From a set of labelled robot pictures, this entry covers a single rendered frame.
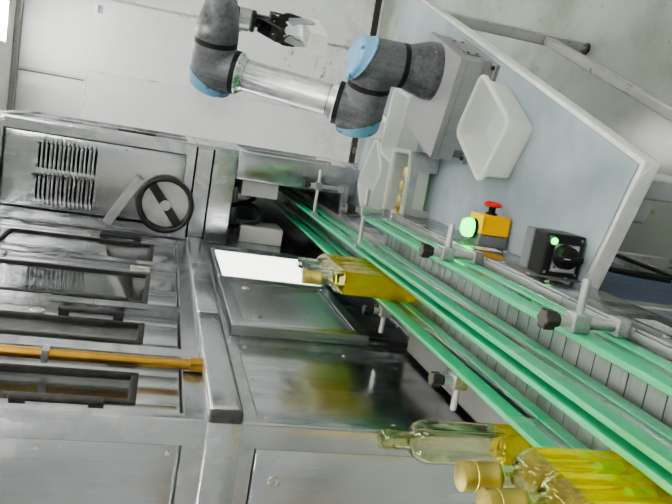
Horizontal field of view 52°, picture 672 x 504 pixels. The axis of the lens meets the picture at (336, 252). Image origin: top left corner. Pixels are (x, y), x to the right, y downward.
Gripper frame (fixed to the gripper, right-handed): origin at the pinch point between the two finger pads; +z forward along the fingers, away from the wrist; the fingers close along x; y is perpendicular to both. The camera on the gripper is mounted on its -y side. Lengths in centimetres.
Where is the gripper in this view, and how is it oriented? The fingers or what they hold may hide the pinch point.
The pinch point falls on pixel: (309, 34)
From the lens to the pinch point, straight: 244.4
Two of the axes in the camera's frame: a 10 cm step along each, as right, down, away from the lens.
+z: 9.6, 1.2, 2.5
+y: -1.6, -5.1, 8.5
